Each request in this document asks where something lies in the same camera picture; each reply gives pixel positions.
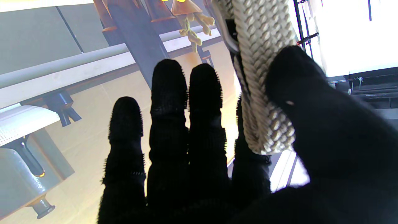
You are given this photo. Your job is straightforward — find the grey pot with lid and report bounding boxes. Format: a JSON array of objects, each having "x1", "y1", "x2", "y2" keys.
[{"x1": 0, "y1": 129, "x2": 76, "y2": 220}]

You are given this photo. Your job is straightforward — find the small black stand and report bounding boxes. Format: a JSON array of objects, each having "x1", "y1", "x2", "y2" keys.
[{"x1": 44, "y1": 90, "x2": 82, "y2": 127}]

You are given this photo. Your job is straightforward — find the black metal rod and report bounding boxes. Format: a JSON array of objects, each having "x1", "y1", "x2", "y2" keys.
[{"x1": 293, "y1": 0, "x2": 321, "y2": 60}]

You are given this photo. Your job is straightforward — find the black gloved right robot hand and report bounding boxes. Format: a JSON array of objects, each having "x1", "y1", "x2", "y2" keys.
[{"x1": 98, "y1": 45, "x2": 398, "y2": 224}]

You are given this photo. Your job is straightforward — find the beige woven belt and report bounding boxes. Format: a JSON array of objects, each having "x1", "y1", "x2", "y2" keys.
[{"x1": 213, "y1": 0, "x2": 298, "y2": 155}]

